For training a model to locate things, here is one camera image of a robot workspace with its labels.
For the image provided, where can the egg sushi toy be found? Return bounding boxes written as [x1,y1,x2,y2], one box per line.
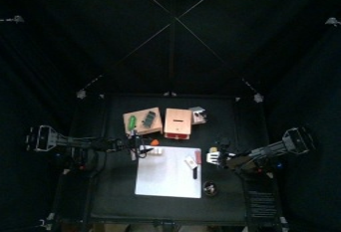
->
[183,155,197,170]

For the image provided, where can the white toy rice block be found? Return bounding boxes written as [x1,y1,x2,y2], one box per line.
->
[149,146,165,156]

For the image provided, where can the green toy vegetable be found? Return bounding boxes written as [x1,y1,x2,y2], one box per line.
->
[127,115,137,131]

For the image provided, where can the white cutting board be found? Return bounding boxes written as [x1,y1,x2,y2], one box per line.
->
[133,144,203,199]

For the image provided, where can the black sheet with white text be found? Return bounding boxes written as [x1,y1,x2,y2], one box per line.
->
[242,173,282,230]

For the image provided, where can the dark green toy sushi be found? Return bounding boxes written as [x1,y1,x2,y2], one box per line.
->
[141,110,157,128]

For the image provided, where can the small dark round bowl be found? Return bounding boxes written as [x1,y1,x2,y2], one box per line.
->
[201,180,219,197]

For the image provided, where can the black marker pen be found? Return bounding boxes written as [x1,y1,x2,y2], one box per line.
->
[191,149,203,180]

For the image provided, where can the wooden box with red base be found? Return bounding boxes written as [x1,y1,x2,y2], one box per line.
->
[163,108,193,140]

